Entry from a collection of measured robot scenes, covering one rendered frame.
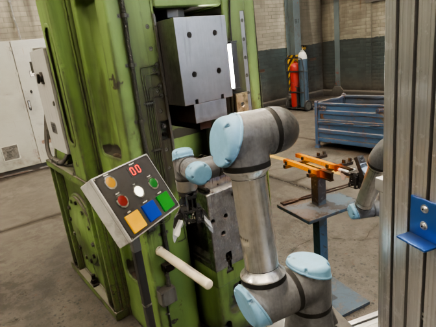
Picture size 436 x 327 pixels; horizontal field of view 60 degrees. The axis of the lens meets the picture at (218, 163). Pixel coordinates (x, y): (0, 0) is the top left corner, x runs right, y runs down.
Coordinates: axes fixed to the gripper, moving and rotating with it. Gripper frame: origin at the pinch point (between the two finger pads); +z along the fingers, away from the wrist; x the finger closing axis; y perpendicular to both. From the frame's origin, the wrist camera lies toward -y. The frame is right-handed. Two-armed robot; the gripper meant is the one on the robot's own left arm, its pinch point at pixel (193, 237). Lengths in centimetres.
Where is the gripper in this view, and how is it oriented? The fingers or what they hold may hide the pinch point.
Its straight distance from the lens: 146.9
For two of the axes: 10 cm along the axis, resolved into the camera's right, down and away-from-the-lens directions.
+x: 9.4, -1.9, 2.8
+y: 3.2, 2.4, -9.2
